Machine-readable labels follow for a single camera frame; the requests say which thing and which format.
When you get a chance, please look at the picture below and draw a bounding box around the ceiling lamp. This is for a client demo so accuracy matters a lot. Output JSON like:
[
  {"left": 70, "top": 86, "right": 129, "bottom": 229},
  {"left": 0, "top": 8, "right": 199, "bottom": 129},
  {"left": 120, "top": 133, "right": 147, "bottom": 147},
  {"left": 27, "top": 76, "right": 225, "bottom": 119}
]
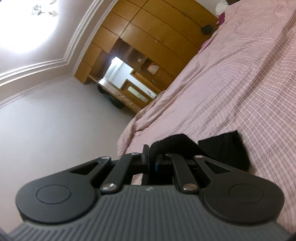
[{"left": 1, "top": 1, "right": 61, "bottom": 56}]

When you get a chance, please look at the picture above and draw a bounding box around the pink checked bed cover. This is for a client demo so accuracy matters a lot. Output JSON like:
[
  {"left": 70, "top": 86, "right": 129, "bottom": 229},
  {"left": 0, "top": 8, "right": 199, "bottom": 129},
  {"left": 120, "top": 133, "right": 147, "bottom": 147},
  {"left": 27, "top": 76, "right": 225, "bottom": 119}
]
[{"left": 117, "top": 1, "right": 295, "bottom": 233}]

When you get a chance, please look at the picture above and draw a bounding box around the black garment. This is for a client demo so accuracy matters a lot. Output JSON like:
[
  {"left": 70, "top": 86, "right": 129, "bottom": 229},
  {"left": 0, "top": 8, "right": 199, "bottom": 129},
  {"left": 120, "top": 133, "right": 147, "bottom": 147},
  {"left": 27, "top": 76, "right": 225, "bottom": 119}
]
[{"left": 149, "top": 131, "right": 253, "bottom": 186}]

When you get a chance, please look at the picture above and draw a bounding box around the white pink container on shelf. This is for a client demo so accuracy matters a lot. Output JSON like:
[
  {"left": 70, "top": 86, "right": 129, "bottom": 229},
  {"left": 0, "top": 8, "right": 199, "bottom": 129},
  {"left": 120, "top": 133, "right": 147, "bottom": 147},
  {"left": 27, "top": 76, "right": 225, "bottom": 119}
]
[{"left": 147, "top": 63, "right": 159, "bottom": 75}]

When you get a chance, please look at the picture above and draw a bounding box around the magenta cloth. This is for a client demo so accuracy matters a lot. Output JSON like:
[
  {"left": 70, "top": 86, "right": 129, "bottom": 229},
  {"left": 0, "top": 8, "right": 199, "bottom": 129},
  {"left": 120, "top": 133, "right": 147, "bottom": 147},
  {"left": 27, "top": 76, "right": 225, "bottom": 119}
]
[{"left": 218, "top": 12, "right": 225, "bottom": 26}]

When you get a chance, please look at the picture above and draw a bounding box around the wooden wardrobe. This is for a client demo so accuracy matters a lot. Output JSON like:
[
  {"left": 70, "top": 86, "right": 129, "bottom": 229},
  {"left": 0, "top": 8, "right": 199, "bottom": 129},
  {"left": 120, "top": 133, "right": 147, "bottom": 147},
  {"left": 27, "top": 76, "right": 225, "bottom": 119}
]
[{"left": 75, "top": 0, "right": 218, "bottom": 91}]

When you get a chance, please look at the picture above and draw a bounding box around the white plush toy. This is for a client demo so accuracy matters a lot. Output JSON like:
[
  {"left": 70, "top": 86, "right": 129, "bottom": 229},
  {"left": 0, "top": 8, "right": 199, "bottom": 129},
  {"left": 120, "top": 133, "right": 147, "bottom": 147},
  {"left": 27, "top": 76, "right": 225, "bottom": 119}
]
[{"left": 215, "top": 0, "right": 229, "bottom": 16}]

